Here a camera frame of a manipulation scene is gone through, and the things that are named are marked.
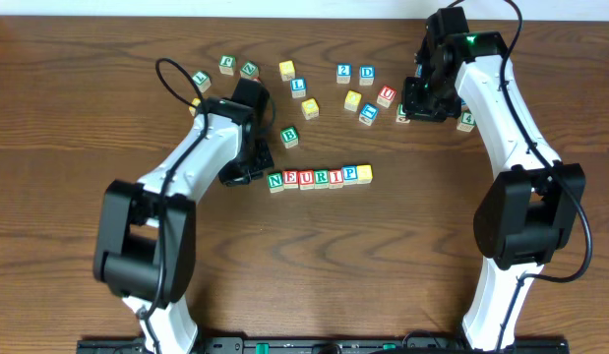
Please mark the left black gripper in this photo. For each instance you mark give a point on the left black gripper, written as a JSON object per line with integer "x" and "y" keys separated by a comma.
{"x": 255, "y": 164}

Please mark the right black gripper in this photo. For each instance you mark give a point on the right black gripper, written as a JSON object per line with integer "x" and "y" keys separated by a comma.
{"x": 427, "y": 101}

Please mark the green N block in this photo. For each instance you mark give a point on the green N block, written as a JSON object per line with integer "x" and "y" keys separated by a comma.
{"x": 275, "y": 182}

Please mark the red E block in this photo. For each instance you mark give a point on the red E block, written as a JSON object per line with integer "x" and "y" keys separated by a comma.
{"x": 290, "y": 179}

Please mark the red u block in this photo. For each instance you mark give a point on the red u block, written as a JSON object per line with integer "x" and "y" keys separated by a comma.
{"x": 386, "y": 96}
{"x": 306, "y": 179}

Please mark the green R block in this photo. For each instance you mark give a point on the green R block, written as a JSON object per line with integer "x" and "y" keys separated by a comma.
{"x": 321, "y": 179}

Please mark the yellow O block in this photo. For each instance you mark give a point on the yellow O block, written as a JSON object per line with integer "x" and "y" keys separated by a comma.
{"x": 310, "y": 109}

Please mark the blue L block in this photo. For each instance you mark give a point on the blue L block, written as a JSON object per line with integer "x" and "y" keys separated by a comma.
{"x": 298, "y": 87}

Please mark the red I block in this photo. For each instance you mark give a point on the red I block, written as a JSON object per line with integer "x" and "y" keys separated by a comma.
{"x": 335, "y": 179}

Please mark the blue P block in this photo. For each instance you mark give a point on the blue P block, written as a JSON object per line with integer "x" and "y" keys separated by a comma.
{"x": 349, "y": 174}

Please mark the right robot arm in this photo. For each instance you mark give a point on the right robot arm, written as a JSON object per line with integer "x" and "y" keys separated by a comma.
{"x": 530, "y": 225}

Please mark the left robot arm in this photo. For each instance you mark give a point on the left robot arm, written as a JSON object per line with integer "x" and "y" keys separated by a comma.
{"x": 146, "y": 244}

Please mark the green J block right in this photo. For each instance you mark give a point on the green J block right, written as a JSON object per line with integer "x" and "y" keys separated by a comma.
{"x": 401, "y": 115}

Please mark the green j block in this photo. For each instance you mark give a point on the green j block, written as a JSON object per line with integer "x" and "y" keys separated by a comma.
{"x": 227, "y": 65}
{"x": 401, "y": 115}

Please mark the green B block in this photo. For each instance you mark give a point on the green B block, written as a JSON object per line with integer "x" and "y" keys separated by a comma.
{"x": 289, "y": 137}

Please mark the green 4 block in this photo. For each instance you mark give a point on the green 4 block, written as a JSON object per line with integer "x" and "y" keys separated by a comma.
{"x": 466, "y": 122}

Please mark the blue T block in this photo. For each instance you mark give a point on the blue T block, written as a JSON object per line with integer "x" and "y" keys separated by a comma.
{"x": 368, "y": 114}

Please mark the blue D block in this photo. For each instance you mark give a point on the blue D block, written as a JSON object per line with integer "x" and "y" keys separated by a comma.
{"x": 366, "y": 75}

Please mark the yellow C block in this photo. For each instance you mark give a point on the yellow C block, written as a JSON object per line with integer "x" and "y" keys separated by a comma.
{"x": 194, "y": 106}

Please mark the yellow Q block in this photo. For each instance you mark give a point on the yellow Q block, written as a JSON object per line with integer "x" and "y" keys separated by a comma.
{"x": 352, "y": 100}

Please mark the green Z block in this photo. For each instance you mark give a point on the green Z block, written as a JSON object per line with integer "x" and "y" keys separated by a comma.
{"x": 249, "y": 70}

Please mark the yellow S block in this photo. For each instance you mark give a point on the yellow S block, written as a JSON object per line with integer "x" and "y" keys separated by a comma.
{"x": 287, "y": 70}

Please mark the green L block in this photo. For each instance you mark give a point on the green L block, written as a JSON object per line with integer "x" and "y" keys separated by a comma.
{"x": 202, "y": 81}

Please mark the blue 2 block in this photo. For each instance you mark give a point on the blue 2 block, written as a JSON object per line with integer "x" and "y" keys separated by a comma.
{"x": 343, "y": 73}

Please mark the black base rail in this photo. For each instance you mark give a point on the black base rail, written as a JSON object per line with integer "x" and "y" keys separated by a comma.
{"x": 420, "y": 343}

